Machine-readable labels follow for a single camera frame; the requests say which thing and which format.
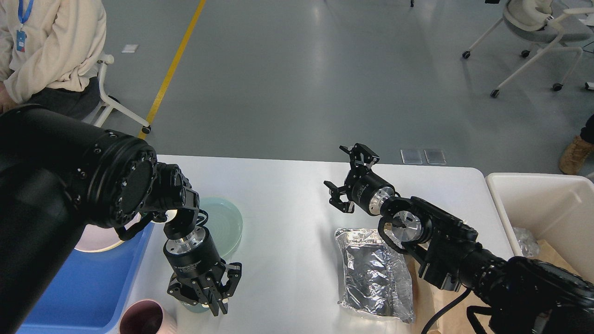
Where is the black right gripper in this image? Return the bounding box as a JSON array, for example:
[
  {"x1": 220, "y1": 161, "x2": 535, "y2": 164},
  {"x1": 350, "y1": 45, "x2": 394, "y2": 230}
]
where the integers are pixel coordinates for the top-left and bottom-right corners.
[{"x1": 324, "y1": 142, "x2": 395, "y2": 216}]

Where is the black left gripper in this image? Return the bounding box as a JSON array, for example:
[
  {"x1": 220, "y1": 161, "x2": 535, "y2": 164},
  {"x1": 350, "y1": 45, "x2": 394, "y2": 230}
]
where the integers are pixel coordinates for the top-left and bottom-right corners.
[{"x1": 163, "y1": 227, "x2": 242, "y2": 315}]

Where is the dark green ceramic mug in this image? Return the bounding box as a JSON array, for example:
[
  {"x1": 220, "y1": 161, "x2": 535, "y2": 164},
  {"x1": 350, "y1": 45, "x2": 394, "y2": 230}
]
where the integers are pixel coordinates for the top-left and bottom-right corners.
[{"x1": 180, "y1": 296, "x2": 228, "y2": 316}]

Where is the pink ceramic mug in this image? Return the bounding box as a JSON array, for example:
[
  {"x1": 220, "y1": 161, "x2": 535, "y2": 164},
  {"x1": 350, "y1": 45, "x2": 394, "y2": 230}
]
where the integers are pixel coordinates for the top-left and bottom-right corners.
[{"x1": 117, "y1": 299, "x2": 177, "y2": 334}]

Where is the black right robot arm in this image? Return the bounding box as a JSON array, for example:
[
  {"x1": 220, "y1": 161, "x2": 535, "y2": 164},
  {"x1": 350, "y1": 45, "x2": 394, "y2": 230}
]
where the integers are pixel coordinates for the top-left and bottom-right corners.
[{"x1": 324, "y1": 142, "x2": 593, "y2": 334}]

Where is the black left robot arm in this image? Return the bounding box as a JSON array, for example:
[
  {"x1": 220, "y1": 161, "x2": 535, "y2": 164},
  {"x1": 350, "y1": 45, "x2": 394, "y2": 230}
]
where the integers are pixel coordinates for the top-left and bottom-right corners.
[{"x1": 1, "y1": 104, "x2": 242, "y2": 334}]

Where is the green ceramic plate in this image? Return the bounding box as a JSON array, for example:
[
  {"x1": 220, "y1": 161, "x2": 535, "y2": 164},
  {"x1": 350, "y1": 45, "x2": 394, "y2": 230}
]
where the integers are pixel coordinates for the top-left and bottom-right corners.
[{"x1": 200, "y1": 197, "x2": 243, "y2": 262}]

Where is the left floor socket plate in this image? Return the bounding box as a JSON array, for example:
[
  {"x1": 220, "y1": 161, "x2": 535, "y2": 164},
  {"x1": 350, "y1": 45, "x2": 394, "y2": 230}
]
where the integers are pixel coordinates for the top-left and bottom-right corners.
[{"x1": 400, "y1": 149, "x2": 424, "y2": 165}]

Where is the floor socket plate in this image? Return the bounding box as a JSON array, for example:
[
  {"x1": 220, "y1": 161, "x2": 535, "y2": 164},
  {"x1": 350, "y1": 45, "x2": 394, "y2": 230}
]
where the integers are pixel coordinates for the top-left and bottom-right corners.
[
  {"x1": 400, "y1": 149, "x2": 424, "y2": 165},
  {"x1": 424, "y1": 148, "x2": 447, "y2": 165}
]

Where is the right floor socket plate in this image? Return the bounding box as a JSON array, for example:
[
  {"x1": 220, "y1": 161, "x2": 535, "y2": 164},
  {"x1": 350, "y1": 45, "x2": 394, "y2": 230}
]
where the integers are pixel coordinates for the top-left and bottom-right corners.
[{"x1": 424, "y1": 148, "x2": 447, "y2": 165}]

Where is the silver foil bag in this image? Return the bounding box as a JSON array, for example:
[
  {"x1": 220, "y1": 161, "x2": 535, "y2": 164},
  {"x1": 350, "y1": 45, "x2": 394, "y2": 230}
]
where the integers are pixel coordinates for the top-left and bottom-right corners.
[{"x1": 334, "y1": 228, "x2": 416, "y2": 324}]

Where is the pink ceramic plate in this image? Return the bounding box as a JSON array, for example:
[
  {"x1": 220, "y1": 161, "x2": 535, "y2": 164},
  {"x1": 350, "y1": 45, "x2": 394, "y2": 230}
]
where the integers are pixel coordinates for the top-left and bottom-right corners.
[{"x1": 74, "y1": 225, "x2": 127, "y2": 252}]

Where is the blue plastic tray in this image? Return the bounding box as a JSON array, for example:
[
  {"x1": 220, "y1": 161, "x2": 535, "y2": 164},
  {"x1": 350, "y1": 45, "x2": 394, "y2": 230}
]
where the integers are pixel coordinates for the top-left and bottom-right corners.
[{"x1": 18, "y1": 225, "x2": 153, "y2": 334}]

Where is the white chair near person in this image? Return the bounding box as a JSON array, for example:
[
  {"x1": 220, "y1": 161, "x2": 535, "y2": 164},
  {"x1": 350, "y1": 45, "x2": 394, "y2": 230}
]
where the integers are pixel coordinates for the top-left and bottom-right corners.
[{"x1": 84, "y1": 53, "x2": 151, "y2": 135}]

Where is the white plastic bin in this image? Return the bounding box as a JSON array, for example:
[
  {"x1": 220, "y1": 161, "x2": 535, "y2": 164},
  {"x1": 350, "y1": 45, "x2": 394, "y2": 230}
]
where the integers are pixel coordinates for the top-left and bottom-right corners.
[{"x1": 486, "y1": 173, "x2": 594, "y2": 281}]

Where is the brown boot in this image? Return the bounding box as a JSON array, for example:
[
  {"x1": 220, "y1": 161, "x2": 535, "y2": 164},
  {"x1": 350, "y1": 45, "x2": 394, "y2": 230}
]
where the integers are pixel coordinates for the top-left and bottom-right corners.
[{"x1": 558, "y1": 135, "x2": 594, "y2": 175}]

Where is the white office chair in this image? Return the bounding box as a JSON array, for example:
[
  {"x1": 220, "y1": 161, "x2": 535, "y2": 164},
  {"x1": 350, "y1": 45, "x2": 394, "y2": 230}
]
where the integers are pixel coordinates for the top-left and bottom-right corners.
[{"x1": 462, "y1": 0, "x2": 594, "y2": 98}]

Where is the person in cream sweater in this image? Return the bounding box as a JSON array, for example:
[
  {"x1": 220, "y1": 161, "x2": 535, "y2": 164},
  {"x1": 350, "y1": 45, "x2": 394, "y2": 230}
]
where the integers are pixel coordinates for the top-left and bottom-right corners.
[{"x1": 0, "y1": 0, "x2": 107, "y2": 120}]

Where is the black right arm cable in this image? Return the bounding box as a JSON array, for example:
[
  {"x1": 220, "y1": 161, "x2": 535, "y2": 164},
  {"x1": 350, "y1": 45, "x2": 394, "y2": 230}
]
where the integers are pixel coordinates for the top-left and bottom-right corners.
[{"x1": 420, "y1": 288, "x2": 471, "y2": 334}]

